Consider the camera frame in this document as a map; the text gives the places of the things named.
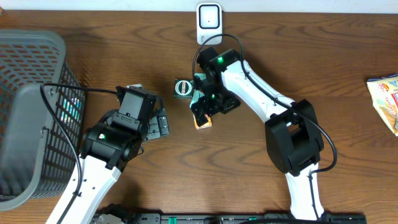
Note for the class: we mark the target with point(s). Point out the green Zam-Buk box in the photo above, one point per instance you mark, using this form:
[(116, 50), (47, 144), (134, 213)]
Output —
[(183, 89)]

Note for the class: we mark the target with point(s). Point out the teal wet wipes pack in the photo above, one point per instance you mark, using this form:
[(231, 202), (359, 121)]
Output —
[(197, 94)]

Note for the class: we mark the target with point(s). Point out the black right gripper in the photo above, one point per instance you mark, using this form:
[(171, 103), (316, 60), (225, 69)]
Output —
[(231, 104)]

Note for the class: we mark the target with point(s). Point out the grey plastic shopping basket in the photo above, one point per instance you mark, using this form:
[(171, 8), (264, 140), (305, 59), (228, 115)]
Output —
[(41, 116)]

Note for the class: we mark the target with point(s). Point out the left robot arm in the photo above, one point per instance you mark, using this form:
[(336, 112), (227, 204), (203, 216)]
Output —
[(106, 149)]

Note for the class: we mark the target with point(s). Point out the yellow snack bag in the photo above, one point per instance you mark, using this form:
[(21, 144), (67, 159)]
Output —
[(383, 93)]

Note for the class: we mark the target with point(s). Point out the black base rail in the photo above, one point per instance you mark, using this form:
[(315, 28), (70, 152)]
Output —
[(155, 218)]

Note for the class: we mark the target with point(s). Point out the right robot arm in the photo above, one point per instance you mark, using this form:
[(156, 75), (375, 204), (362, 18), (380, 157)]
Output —
[(293, 136)]

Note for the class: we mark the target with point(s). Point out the white barcode scanner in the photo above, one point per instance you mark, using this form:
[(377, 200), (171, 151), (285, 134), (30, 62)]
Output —
[(209, 21)]

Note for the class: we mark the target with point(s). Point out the orange tissue pack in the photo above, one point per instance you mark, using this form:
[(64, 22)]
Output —
[(208, 124)]

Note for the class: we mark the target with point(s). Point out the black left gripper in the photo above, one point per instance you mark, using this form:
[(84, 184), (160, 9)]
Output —
[(160, 125)]

